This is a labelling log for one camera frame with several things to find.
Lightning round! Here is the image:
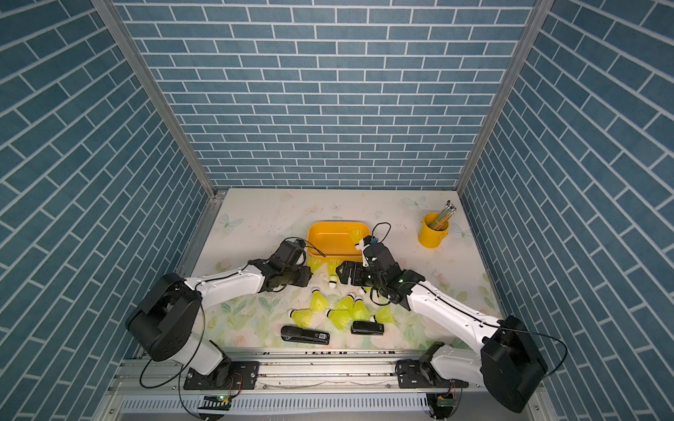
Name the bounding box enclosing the yellow plastic storage box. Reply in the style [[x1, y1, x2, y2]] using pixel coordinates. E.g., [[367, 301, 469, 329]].
[[306, 220, 370, 261]]

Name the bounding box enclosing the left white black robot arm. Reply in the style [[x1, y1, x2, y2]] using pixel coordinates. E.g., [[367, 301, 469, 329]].
[[126, 237, 312, 375]]

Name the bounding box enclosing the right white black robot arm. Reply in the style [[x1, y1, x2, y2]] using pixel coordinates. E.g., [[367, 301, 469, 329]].
[[336, 235, 555, 413]]

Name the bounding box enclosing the yellow shuttlecock middle small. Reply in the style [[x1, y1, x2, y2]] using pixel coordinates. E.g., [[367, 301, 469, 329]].
[[333, 294, 356, 312]]

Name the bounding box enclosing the yellow shuttlecock front upright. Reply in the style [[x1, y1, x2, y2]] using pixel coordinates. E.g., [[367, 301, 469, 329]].
[[350, 298, 371, 322]]

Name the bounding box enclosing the yellow pen cup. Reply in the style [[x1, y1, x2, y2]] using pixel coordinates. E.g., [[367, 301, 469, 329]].
[[418, 212, 449, 249]]

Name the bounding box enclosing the small black stapler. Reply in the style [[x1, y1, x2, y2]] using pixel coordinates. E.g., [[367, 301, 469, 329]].
[[350, 321, 384, 336]]

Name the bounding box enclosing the large black stapler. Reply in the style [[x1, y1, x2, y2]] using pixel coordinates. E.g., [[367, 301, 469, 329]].
[[280, 326, 330, 346]]

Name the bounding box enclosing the bundle of pencils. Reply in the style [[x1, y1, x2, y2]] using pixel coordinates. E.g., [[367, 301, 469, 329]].
[[429, 200, 457, 231]]

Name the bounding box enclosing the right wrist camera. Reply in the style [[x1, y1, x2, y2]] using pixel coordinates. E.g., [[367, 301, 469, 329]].
[[356, 235, 378, 252]]

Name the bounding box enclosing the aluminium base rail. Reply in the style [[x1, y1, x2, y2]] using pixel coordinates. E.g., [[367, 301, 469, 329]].
[[111, 348, 486, 393]]

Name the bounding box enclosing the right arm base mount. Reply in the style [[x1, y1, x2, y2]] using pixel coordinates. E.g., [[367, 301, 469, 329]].
[[394, 359, 470, 389]]

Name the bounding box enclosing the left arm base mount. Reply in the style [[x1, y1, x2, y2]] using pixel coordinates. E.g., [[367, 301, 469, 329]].
[[184, 361, 260, 392]]

